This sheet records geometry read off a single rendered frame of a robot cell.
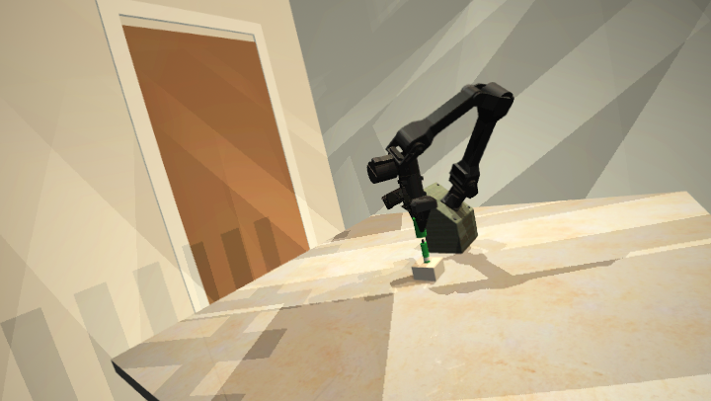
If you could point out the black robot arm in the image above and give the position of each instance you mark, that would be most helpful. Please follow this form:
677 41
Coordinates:
492 102

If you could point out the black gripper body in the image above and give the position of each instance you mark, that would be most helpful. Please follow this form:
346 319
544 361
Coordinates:
418 199

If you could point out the cream square block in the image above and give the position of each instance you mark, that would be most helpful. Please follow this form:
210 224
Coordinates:
428 272

